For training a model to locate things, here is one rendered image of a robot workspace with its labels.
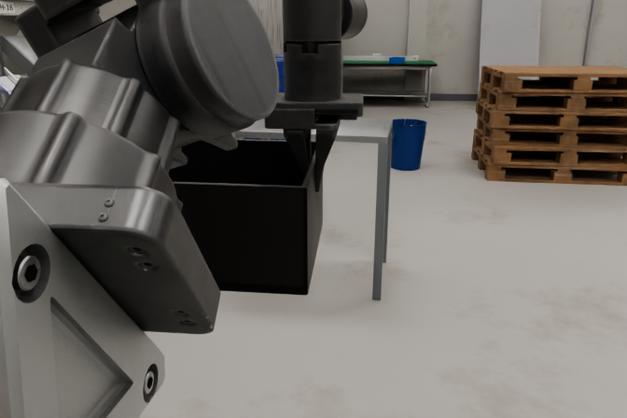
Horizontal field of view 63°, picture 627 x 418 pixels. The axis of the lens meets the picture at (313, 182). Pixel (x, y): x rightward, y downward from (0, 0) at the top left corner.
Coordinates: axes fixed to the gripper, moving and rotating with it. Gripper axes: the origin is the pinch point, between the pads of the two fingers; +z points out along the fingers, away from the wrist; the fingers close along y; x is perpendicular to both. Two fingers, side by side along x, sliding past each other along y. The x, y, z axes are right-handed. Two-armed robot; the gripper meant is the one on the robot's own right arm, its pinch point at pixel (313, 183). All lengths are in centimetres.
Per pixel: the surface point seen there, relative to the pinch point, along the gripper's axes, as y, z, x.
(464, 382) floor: -44, 113, -109
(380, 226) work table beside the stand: -14, 75, -165
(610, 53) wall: -406, 48, -854
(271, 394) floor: 25, 112, -95
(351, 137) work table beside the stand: 0, 35, -168
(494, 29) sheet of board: -210, 8, -822
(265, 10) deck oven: 122, -22, -619
